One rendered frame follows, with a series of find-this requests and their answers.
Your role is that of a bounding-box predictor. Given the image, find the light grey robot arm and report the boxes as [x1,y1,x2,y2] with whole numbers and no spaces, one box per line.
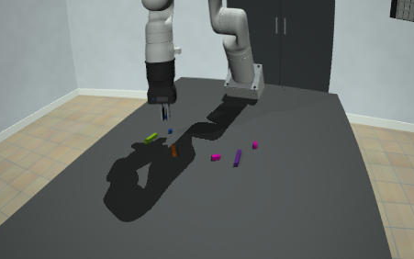
[141,0,255,84]

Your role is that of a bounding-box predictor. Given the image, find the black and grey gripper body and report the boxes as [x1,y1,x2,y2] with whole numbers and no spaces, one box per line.
[145,41,181,105]

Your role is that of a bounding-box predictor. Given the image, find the purple rod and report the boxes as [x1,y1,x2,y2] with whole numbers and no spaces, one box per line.
[234,150,241,166]

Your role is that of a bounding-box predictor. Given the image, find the lime green rod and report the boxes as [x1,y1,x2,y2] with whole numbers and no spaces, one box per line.
[144,133,158,144]

